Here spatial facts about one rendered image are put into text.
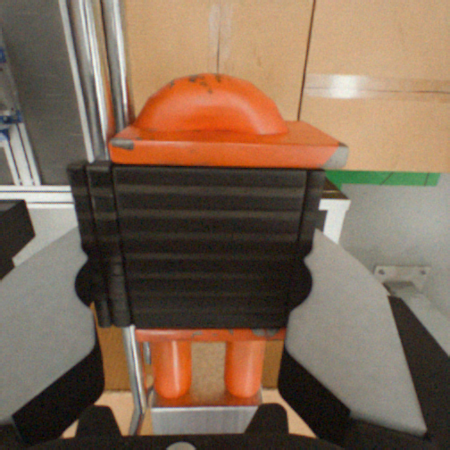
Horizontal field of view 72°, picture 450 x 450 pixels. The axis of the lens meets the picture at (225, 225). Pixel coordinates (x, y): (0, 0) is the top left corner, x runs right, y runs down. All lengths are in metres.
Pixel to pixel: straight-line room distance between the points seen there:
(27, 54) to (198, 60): 0.64
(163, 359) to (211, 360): 0.05
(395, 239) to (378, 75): 1.08
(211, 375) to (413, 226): 1.66
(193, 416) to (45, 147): 1.18
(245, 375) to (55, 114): 1.15
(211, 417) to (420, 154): 0.88
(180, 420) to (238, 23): 0.73
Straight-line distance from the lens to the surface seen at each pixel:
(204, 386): 0.20
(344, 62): 0.84
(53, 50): 1.22
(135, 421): 0.23
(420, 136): 0.96
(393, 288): 1.87
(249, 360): 0.17
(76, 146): 1.25
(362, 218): 1.65
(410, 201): 1.72
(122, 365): 0.47
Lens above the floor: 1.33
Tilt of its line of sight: 63 degrees down
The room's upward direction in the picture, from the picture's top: 175 degrees clockwise
